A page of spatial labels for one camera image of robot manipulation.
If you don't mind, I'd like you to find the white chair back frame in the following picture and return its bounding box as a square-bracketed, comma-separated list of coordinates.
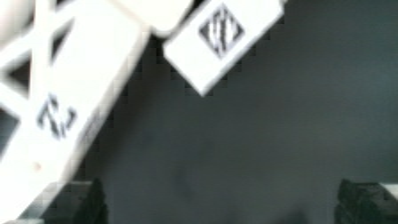
[0, 0, 194, 224]

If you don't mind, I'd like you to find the white chair leg block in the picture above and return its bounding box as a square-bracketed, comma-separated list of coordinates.
[163, 0, 288, 96]

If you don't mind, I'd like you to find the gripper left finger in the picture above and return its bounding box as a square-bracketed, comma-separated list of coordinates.
[18, 179, 108, 224]

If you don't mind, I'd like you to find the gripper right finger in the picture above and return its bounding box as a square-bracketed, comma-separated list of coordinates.
[334, 179, 398, 224]

